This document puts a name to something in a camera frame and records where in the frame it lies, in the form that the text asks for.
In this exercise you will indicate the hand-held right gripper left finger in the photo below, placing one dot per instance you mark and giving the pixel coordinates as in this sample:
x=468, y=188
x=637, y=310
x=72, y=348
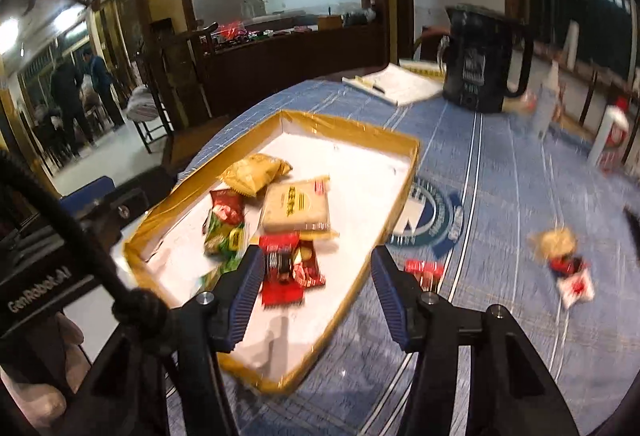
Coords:
x=245, y=301

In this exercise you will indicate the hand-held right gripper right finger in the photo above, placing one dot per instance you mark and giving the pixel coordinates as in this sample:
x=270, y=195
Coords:
x=387, y=296

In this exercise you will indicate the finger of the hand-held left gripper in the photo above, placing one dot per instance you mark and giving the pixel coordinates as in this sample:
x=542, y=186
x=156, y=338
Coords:
x=122, y=203
x=87, y=193

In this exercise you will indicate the large red snack packet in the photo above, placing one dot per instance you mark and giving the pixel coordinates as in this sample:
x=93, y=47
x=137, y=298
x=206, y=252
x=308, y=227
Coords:
x=282, y=296

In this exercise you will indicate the green packet with yellow logo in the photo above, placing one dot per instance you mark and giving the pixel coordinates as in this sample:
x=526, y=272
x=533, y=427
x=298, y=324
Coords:
x=225, y=241

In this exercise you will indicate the beige cake packet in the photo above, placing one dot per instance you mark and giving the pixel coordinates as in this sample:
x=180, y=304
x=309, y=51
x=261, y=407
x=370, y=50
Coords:
x=297, y=208

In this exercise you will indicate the yellow cracker packet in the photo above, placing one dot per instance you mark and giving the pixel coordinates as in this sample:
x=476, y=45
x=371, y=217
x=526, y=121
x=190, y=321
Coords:
x=252, y=173

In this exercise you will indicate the white tray with gold edge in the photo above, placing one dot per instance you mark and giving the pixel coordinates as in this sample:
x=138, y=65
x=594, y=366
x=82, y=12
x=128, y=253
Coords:
x=340, y=176

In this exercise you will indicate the person's left hand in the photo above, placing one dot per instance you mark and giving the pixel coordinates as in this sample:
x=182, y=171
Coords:
x=30, y=396

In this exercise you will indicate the dark red foil packet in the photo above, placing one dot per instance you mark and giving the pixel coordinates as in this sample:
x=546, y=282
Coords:
x=424, y=272

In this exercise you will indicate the dark wooden chair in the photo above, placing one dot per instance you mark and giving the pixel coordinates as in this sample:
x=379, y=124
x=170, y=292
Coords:
x=155, y=130
x=430, y=43

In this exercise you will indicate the white bag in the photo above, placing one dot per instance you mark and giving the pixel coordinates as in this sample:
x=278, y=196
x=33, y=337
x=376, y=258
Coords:
x=142, y=103

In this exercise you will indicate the blue plaid tablecloth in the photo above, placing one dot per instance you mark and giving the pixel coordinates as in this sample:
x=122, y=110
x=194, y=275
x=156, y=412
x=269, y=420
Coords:
x=490, y=196

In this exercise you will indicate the clear beige biscuit packet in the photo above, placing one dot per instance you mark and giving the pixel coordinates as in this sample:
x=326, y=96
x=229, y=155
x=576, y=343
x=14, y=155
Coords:
x=555, y=243

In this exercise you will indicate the small dark red packet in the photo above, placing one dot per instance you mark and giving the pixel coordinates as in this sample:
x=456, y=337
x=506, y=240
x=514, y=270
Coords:
x=567, y=266

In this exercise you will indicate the white red small packet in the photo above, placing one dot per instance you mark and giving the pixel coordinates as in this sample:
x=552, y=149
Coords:
x=575, y=288

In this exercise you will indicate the dark wooden counter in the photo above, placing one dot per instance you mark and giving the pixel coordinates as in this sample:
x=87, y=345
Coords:
x=280, y=60

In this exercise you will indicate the white notebook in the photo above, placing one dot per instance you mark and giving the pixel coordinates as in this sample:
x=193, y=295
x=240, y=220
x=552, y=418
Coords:
x=400, y=83

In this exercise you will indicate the white spray bottle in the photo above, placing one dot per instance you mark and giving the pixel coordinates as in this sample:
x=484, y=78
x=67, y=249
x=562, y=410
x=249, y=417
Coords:
x=546, y=108

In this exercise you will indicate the black electric kettle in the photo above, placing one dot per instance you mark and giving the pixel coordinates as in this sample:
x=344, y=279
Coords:
x=480, y=60

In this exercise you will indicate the white liquor bottle red label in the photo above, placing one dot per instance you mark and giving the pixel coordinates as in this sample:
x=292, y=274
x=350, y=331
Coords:
x=607, y=140

